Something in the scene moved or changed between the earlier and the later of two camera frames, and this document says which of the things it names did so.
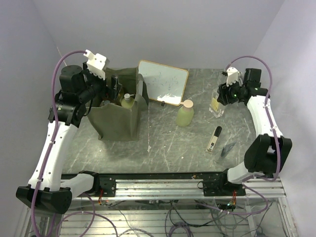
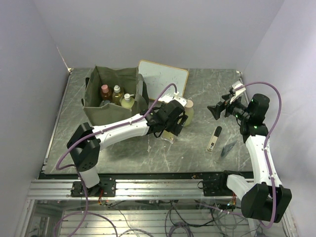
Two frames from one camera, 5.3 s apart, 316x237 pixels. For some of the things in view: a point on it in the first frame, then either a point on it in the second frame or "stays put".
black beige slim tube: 216,134 stays put
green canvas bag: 116,114 stays put
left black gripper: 107,92 -> 180,126
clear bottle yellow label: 216,108 -> 168,136
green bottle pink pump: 185,113 stays put
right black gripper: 224,96 -> 220,105
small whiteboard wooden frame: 165,84 stays put
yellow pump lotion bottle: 127,102 stays put
